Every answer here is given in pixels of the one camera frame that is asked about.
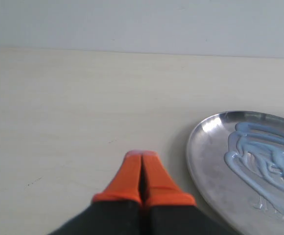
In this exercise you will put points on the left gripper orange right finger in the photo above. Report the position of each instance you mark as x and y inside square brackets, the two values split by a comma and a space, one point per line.
[171, 210]

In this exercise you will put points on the round steel plate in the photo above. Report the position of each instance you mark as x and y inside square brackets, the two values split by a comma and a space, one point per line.
[221, 188]

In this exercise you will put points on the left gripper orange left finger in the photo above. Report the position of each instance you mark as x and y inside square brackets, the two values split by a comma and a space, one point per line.
[116, 210]

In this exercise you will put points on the blue soap smear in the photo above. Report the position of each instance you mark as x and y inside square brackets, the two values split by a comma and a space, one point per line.
[256, 155]

